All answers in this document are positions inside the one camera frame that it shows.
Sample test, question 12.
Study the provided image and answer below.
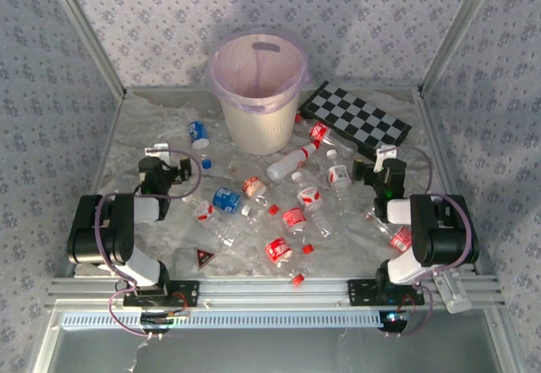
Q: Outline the blue label bottle white cap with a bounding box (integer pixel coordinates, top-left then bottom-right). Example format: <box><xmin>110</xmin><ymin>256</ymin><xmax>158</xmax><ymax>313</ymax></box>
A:
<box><xmin>212</xmin><ymin>186</ymin><xmax>265</xmax><ymax>230</ymax></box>

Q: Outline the white opaque bottle red neck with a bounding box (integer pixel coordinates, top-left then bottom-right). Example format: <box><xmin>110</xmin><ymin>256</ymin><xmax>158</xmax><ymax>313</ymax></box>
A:
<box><xmin>266</xmin><ymin>140</ymin><xmax>322</xmax><ymax>182</ymax></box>

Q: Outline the white ribbed waste bin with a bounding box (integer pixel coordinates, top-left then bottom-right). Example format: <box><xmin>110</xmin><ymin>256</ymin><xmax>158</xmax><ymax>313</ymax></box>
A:
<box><xmin>219</xmin><ymin>88</ymin><xmax>299</xmax><ymax>156</ymax></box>

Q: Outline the black white folding chessboard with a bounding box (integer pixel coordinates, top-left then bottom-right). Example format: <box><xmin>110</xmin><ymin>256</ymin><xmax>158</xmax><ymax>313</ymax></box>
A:
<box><xmin>298</xmin><ymin>80</ymin><xmax>413</xmax><ymax>163</ymax></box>

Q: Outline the red black triangle sticker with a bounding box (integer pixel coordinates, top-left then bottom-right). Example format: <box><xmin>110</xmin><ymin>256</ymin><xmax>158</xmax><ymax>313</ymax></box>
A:
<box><xmin>194</xmin><ymin>248</ymin><xmax>217</xmax><ymax>269</ymax></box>

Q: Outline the white plastic clamp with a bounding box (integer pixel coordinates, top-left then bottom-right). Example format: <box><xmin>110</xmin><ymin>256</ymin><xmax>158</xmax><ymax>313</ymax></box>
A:
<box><xmin>431</xmin><ymin>271</ymin><xmax>473</xmax><ymax>315</ymax></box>

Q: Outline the small circuit board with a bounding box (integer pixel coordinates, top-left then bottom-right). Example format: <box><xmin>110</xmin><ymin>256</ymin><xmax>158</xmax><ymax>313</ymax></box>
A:
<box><xmin>139</xmin><ymin>311</ymin><xmax>189</xmax><ymax>334</ymax></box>
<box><xmin>378</xmin><ymin>310</ymin><xmax>409</xmax><ymax>334</ymax></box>

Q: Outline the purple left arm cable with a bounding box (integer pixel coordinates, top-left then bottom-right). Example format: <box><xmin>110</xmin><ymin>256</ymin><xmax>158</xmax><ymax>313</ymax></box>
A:
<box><xmin>95</xmin><ymin>148</ymin><xmax>204</xmax><ymax>340</ymax></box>

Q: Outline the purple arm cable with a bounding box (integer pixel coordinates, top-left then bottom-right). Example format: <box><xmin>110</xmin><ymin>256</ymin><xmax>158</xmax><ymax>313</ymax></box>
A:
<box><xmin>95</xmin><ymin>148</ymin><xmax>204</xmax><ymax>340</ymax></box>
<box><xmin>384</xmin><ymin>144</ymin><xmax>474</xmax><ymax>340</ymax></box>

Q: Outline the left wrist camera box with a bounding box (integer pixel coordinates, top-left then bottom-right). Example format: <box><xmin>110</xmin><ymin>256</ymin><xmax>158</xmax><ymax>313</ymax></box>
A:
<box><xmin>144</xmin><ymin>143</ymin><xmax>171</xmax><ymax>159</ymax></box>

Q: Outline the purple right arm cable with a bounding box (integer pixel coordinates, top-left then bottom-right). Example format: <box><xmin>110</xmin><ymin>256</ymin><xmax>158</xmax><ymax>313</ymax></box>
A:
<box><xmin>384</xmin><ymin>144</ymin><xmax>474</xmax><ymax>340</ymax></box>

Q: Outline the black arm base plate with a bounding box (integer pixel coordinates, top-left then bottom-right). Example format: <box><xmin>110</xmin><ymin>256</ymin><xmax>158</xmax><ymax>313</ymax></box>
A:
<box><xmin>123</xmin><ymin>279</ymin><xmax>200</xmax><ymax>309</ymax></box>
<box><xmin>347</xmin><ymin>278</ymin><xmax>425</xmax><ymax>307</ymax></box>

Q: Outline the aluminium mounting rail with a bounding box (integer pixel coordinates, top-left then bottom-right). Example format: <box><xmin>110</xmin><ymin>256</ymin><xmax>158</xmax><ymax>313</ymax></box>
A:
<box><xmin>46</xmin><ymin>275</ymin><xmax>506</xmax><ymax>311</ymax></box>

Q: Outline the aluminium frame post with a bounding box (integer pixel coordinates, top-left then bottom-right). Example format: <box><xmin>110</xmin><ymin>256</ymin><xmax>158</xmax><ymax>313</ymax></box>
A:
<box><xmin>40</xmin><ymin>0</ymin><xmax>128</xmax><ymax>97</ymax></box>
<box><xmin>418</xmin><ymin>0</ymin><xmax>506</xmax><ymax>95</ymax></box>

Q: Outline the white slotted cable duct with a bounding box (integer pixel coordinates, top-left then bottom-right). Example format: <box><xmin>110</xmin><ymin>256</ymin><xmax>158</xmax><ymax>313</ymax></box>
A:
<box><xmin>61</xmin><ymin>311</ymin><xmax>381</xmax><ymax>330</ymax></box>

